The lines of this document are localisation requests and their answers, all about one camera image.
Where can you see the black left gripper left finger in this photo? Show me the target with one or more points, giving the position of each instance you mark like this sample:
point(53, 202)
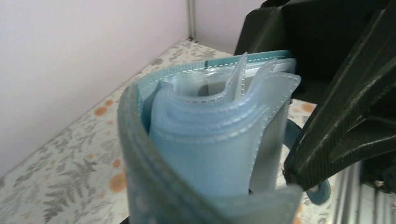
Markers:
point(278, 25)

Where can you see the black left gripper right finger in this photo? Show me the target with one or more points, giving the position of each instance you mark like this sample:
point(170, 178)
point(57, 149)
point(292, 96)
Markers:
point(356, 119)

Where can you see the blue card holder wallet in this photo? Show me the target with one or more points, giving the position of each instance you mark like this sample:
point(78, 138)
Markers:
point(202, 141)

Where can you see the aluminium rail base frame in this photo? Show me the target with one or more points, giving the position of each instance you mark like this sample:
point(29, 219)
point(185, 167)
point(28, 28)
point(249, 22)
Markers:
point(356, 203)

